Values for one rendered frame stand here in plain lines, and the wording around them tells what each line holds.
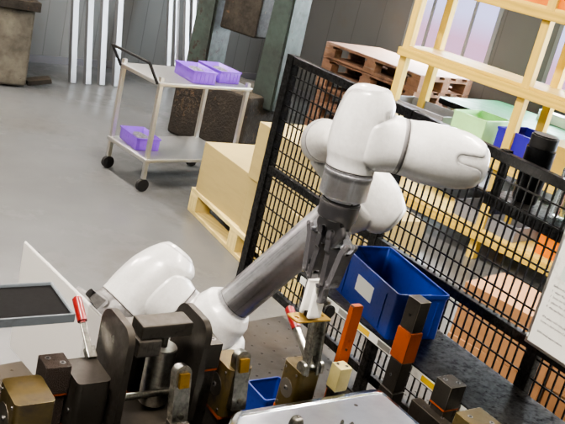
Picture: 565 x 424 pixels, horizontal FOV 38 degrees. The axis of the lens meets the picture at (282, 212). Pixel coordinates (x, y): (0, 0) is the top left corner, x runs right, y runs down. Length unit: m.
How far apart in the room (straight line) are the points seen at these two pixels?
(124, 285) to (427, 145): 1.03
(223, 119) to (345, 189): 5.73
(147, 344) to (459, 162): 0.67
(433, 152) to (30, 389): 0.83
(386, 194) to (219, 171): 3.45
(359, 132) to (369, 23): 8.52
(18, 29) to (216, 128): 2.08
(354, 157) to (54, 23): 8.12
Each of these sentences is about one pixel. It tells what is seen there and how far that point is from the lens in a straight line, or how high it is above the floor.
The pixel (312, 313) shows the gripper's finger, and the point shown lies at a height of 1.29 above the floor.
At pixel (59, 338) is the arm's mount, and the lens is 2.17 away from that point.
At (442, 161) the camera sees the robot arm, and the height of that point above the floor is 1.63.
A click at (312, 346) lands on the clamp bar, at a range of 1.83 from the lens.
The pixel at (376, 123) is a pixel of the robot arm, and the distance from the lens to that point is 1.44.
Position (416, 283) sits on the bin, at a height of 1.13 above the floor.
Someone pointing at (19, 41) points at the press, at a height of 0.43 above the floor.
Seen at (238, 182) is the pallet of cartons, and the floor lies 0.41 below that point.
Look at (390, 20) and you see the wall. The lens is 9.73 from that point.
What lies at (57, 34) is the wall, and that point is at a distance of 9.49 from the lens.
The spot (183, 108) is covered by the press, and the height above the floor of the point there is 0.26.
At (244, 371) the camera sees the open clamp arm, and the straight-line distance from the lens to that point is 1.76.
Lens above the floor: 1.94
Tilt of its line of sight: 18 degrees down
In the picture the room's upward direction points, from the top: 14 degrees clockwise
